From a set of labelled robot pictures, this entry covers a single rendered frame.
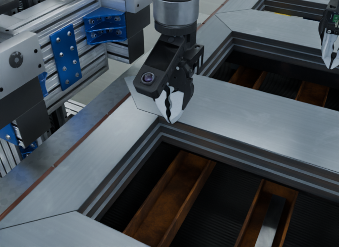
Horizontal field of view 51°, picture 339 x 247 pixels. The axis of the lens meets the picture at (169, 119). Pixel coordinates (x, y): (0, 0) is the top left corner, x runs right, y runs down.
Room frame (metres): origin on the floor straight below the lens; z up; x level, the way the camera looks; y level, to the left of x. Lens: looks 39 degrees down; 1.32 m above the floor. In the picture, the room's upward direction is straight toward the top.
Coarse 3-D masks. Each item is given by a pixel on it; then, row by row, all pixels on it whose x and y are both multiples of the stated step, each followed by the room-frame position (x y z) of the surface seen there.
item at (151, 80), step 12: (168, 36) 0.56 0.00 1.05; (156, 48) 0.54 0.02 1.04; (168, 48) 0.53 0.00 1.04; (180, 48) 0.53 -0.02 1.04; (156, 60) 0.52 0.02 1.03; (168, 60) 0.51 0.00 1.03; (144, 72) 0.49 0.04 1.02; (156, 72) 0.49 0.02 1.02; (168, 72) 0.50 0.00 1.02; (144, 84) 0.48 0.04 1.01; (156, 84) 0.47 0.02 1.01; (156, 96) 0.47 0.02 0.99
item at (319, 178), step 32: (288, 0) 1.23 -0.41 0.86; (320, 64) 0.84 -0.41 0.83; (160, 128) 0.56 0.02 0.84; (192, 128) 0.54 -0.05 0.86; (128, 160) 0.46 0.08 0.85; (224, 160) 0.49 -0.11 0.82; (256, 160) 0.47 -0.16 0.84; (288, 160) 0.45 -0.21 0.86; (96, 192) 0.38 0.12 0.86; (320, 192) 0.41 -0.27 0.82
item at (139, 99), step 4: (132, 84) 0.69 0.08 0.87; (132, 88) 0.67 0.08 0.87; (132, 92) 0.65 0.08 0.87; (136, 92) 0.65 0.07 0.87; (132, 96) 0.64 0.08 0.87; (136, 96) 0.64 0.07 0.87; (140, 96) 0.64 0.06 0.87; (144, 96) 0.64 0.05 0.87; (136, 100) 0.63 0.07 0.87; (140, 100) 0.63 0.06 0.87; (144, 100) 0.63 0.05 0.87; (136, 104) 0.61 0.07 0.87; (140, 104) 0.61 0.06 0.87
